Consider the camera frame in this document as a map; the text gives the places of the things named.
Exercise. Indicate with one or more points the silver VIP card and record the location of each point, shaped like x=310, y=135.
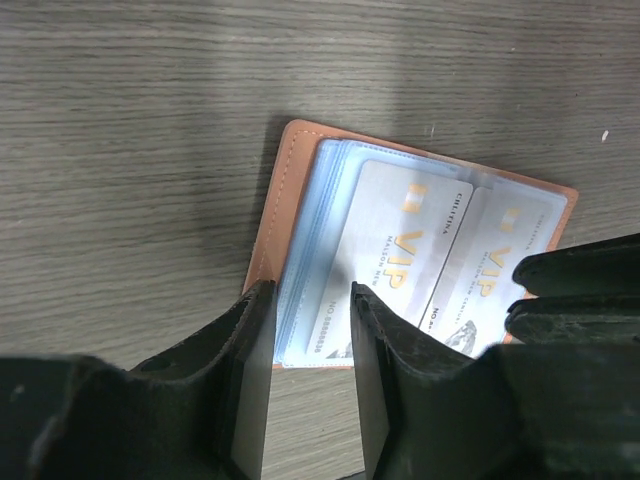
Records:
x=501, y=226
x=398, y=233

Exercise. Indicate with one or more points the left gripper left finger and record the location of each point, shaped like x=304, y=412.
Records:
x=197, y=410

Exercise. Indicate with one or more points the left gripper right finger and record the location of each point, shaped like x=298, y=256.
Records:
x=518, y=411

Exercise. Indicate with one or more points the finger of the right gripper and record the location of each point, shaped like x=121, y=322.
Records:
x=575, y=320
x=608, y=267

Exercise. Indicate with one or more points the tan leather card holder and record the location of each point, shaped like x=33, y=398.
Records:
x=313, y=182

